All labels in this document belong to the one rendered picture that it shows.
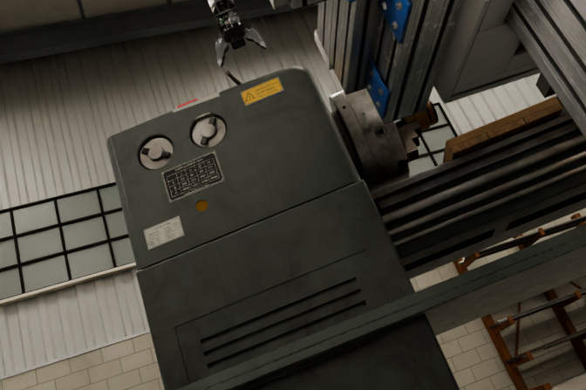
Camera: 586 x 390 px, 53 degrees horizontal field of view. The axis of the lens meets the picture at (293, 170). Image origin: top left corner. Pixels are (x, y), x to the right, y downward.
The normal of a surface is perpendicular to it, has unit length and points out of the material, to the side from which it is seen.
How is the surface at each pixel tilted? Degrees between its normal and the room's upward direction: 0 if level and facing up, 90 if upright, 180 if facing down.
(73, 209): 90
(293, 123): 90
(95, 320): 90
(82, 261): 90
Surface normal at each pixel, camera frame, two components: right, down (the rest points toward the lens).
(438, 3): 0.34, 0.84
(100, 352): 0.12, -0.48
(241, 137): -0.18, -0.38
